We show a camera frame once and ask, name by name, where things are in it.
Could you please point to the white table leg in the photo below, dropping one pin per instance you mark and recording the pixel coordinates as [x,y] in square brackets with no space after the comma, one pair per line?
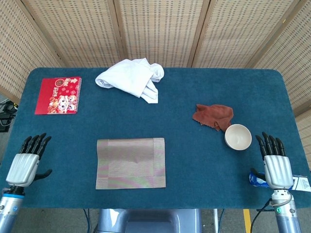
[215,221]

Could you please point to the small white bowl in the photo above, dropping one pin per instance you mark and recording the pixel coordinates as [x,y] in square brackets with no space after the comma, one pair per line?
[238,138]

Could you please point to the black floor equipment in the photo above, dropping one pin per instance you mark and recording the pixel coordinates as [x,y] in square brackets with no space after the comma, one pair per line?
[7,109]

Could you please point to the crumpled white cloth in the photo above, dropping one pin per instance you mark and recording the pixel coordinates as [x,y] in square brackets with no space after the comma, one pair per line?
[126,77]

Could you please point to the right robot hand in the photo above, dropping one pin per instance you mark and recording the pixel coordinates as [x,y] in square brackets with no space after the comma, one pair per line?
[278,172]

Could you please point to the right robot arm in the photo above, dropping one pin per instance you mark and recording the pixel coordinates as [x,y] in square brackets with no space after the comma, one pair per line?
[286,218]

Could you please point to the brown woven placemat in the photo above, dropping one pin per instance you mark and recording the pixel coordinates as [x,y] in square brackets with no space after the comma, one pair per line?
[131,162]

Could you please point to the red spiral calendar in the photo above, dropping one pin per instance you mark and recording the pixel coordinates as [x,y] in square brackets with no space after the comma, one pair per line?
[58,97]

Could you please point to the grey-blue robot torso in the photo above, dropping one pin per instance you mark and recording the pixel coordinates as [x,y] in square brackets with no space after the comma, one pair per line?
[145,221]

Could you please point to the rust brown microfiber cloth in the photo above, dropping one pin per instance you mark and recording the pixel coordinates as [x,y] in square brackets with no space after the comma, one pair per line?
[213,114]

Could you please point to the blue toothpaste box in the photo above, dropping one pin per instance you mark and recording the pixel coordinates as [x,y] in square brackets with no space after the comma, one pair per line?
[255,180]

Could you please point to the teal carpet table cover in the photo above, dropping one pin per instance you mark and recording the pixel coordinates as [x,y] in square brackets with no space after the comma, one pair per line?
[194,170]

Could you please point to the woven bamboo folding screen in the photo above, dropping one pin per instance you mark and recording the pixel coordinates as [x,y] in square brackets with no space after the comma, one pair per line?
[160,31]

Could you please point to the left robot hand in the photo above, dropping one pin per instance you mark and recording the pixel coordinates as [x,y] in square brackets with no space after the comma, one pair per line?
[22,167]

